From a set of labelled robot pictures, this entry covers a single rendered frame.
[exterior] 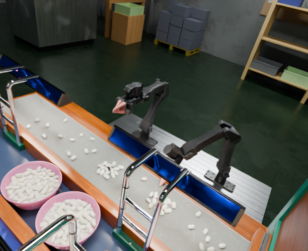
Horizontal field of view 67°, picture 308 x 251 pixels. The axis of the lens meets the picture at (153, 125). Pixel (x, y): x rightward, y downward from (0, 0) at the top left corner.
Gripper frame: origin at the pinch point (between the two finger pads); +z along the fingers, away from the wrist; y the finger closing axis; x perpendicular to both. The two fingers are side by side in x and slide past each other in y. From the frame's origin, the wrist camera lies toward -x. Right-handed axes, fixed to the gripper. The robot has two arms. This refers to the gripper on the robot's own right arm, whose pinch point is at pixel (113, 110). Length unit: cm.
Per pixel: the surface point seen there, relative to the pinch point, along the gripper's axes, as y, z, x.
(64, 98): -23.2, 11.7, -1.2
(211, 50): -128, -543, 105
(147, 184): 28.8, 2.1, 33.0
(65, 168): -9.3, 24.6, 30.1
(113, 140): 15.0, 17.2, 0.4
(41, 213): 4, 48, 31
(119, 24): -309, -373, 72
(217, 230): 71, 2, 33
